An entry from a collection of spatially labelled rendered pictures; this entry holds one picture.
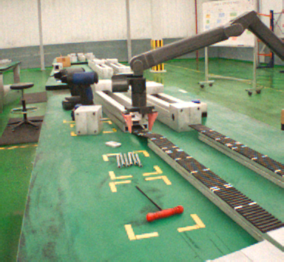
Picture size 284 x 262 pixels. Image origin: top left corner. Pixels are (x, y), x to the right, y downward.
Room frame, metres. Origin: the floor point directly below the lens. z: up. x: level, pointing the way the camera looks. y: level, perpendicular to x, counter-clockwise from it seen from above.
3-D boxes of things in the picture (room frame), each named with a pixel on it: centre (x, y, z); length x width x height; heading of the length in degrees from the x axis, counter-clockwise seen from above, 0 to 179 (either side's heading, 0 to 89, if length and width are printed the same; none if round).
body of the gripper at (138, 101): (1.23, -0.01, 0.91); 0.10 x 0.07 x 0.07; 107
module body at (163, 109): (1.71, -0.06, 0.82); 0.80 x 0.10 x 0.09; 17
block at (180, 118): (1.29, -0.20, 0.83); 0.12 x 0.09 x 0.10; 107
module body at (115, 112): (1.66, 0.12, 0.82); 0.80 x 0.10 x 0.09; 17
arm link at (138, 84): (1.23, 0.00, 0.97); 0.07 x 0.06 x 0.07; 91
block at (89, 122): (1.29, 0.18, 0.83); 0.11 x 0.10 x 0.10; 86
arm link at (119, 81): (1.23, 0.03, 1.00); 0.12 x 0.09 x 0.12; 91
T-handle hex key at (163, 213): (0.67, -0.02, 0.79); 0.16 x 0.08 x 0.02; 23
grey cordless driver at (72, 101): (1.77, 0.37, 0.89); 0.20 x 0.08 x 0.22; 122
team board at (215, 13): (7.04, -1.99, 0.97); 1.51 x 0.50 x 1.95; 32
